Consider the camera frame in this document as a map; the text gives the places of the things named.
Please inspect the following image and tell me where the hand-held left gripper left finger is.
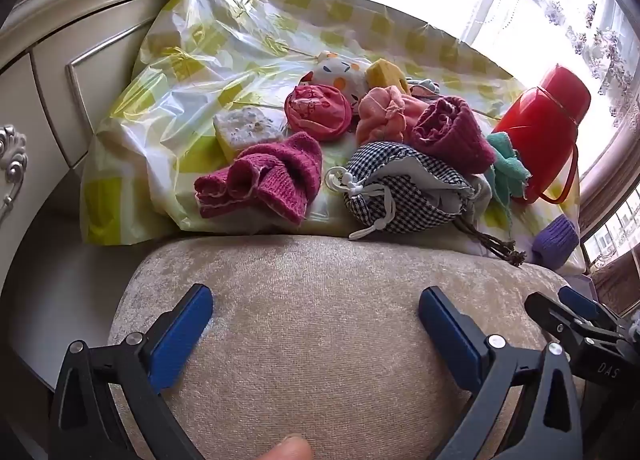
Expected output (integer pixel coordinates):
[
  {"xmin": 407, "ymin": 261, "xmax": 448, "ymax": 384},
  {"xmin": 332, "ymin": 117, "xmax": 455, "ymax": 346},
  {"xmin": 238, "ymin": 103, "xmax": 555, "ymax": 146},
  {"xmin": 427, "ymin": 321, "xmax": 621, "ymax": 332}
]
[{"xmin": 48, "ymin": 284, "xmax": 215, "ymax": 460}]

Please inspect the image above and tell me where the white cabinet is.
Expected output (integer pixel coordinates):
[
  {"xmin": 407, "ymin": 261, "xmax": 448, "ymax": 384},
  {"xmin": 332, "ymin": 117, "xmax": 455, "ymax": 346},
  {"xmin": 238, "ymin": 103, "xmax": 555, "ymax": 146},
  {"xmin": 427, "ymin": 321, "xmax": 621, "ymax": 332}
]
[{"xmin": 0, "ymin": 0, "xmax": 211, "ymax": 241}]

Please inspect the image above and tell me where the magenta knitted sock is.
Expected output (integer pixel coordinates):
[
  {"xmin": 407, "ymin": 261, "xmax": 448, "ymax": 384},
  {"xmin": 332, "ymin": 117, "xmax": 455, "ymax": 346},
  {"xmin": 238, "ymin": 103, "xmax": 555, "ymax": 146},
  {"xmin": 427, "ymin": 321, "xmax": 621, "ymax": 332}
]
[
  {"xmin": 194, "ymin": 131, "xmax": 323, "ymax": 227},
  {"xmin": 406, "ymin": 96, "xmax": 496, "ymax": 175}
]

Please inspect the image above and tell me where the red thermos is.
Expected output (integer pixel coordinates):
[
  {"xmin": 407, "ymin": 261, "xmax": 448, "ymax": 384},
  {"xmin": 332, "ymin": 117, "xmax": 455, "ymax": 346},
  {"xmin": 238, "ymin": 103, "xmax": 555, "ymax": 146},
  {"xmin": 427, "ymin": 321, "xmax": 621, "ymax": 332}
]
[{"xmin": 492, "ymin": 64, "xmax": 593, "ymax": 205}]

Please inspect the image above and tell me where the yellow sponge with white face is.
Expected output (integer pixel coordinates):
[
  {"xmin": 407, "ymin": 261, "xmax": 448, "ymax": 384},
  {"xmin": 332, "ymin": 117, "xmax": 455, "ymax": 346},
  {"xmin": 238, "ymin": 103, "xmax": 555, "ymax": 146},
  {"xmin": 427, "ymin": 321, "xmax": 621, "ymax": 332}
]
[{"xmin": 212, "ymin": 106, "xmax": 290, "ymax": 163}]

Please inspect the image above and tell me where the purple knitted sock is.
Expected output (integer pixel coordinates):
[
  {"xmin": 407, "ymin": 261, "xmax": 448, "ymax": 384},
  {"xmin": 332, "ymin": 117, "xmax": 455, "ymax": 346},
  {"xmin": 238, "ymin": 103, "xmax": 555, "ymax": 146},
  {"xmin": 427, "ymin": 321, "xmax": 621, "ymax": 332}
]
[{"xmin": 531, "ymin": 215, "xmax": 581, "ymax": 271}]

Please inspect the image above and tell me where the houndstooth drawstring bag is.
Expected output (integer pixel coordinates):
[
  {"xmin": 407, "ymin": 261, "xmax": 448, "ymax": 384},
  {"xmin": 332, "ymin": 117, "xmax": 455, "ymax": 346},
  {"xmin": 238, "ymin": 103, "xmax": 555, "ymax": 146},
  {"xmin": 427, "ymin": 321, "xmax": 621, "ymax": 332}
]
[{"xmin": 325, "ymin": 141, "xmax": 493, "ymax": 241}]

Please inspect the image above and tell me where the silver cabinet handle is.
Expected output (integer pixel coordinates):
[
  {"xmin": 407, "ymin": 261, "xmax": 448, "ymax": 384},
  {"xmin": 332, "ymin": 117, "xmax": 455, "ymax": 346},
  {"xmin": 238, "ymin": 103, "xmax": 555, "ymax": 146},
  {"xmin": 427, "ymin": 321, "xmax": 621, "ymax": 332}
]
[{"xmin": 0, "ymin": 125, "xmax": 28, "ymax": 221}]

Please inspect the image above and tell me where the beige upholstered stool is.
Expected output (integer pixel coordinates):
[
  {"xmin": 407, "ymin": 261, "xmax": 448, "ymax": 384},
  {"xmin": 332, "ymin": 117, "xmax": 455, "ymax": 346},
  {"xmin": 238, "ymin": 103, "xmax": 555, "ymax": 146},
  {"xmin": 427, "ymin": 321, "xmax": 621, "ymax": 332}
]
[{"xmin": 107, "ymin": 235, "xmax": 586, "ymax": 460}]

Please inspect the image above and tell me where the green towel cloth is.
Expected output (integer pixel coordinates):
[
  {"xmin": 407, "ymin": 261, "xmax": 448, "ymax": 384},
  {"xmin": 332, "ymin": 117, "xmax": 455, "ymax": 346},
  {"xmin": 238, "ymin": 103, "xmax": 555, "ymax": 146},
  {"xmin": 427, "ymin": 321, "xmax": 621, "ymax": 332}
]
[{"xmin": 482, "ymin": 132, "xmax": 531, "ymax": 205}]

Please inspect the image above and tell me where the yellow checked plastic tablecloth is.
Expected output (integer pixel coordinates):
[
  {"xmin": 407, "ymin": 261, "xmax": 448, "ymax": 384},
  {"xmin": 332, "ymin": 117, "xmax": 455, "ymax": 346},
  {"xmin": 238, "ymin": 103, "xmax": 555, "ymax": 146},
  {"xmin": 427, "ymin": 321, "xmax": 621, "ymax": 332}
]
[{"xmin": 80, "ymin": 0, "xmax": 588, "ymax": 273}]

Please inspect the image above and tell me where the grey elephant plush toy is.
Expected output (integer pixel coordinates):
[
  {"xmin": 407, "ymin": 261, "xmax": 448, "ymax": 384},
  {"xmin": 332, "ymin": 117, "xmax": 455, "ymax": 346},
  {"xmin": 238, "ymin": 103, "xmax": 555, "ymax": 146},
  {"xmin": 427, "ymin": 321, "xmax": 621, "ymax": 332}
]
[{"xmin": 405, "ymin": 77, "xmax": 441, "ymax": 98}]

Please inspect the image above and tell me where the brown curtain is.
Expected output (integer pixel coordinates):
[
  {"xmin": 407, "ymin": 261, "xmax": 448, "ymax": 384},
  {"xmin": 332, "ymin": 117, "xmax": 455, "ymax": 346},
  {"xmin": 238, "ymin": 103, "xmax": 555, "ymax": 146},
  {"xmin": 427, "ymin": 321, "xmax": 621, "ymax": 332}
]
[{"xmin": 575, "ymin": 104, "xmax": 640, "ymax": 315}]

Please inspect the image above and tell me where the peach ruffled cloth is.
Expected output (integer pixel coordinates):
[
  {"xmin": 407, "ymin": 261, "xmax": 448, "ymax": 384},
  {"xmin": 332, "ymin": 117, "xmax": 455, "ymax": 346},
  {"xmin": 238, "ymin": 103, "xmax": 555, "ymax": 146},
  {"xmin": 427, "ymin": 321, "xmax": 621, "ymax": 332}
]
[{"xmin": 356, "ymin": 86, "xmax": 426, "ymax": 147}]

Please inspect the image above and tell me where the brown tasselled cord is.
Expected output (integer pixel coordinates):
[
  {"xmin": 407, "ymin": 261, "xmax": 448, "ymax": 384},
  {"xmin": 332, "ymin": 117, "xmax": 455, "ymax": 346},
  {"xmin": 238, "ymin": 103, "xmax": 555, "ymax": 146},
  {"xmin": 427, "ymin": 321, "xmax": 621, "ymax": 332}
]
[{"xmin": 452, "ymin": 217, "xmax": 527, "ymax": 267}]

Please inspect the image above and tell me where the floral lace curtain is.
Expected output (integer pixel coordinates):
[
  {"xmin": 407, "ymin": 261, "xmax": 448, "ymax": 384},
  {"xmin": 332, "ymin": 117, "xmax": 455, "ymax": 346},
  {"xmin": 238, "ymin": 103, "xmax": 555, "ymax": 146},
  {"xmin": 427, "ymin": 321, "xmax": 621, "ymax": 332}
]
[{"xmin": 435, "ymin": 0, "xmax": 640, "ymax": 105}]

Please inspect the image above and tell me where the person's left hand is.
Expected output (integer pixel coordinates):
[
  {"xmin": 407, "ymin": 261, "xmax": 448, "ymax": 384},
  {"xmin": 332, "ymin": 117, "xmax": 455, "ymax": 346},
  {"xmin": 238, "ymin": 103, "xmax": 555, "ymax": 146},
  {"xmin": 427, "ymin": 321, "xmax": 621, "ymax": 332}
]
[{"xmin": 257, "ymin": 434, "xmax": 313, "ymax": 460}]

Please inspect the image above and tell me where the white printed pouch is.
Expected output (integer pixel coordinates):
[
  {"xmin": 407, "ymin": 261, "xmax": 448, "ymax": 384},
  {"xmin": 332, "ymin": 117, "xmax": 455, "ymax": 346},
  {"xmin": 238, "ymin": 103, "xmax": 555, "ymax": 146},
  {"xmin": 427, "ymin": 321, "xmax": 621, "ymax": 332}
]
[{"xmin": 305, "ymin": 50, "xmax": 373, "ymax": 105}]

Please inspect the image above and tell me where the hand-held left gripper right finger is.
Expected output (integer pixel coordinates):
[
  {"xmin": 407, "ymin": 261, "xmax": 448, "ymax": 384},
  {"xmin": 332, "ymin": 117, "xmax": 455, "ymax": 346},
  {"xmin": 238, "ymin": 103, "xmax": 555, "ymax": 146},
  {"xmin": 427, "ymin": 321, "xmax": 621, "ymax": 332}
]
[{"xmin": 418, "ymin": 286, "xmax": 585, "ymax": 460}]

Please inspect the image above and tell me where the purple storage box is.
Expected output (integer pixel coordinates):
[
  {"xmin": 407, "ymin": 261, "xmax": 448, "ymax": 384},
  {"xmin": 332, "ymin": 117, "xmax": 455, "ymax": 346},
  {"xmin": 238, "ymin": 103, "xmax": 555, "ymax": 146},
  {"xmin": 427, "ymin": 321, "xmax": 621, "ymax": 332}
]
[{"xmin": 567, "ymin": 272, "xmax": 596, "ymax": 293}]

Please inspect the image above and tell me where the pink round pouch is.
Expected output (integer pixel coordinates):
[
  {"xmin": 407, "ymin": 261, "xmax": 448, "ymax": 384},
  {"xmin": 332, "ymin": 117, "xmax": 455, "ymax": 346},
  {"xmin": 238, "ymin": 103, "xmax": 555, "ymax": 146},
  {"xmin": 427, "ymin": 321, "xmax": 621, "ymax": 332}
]
[{"xmin": 285, "ymin": 84, "xmax": 353, "ymax": 141}]

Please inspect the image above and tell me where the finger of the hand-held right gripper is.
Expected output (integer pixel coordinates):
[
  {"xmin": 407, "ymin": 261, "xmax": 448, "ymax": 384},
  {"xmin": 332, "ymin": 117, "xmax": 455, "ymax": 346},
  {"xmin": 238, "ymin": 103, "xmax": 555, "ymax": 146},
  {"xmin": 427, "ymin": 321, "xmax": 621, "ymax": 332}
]
[
  {"xmin": 557, "ymin": 285, "xmax": 618, "ymax": 323},
  {"xmin": 524, "ymin": 291, "xmax": 623, "ymax": 341}
]

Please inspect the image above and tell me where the orange sponge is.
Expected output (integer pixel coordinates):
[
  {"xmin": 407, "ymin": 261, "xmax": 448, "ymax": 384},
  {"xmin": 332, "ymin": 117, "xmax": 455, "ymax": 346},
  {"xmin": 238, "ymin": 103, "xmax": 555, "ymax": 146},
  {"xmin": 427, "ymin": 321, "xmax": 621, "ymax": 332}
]
[{"xmin": 365, "ymin": 58, "xmax": 411, "ymax": 95}]

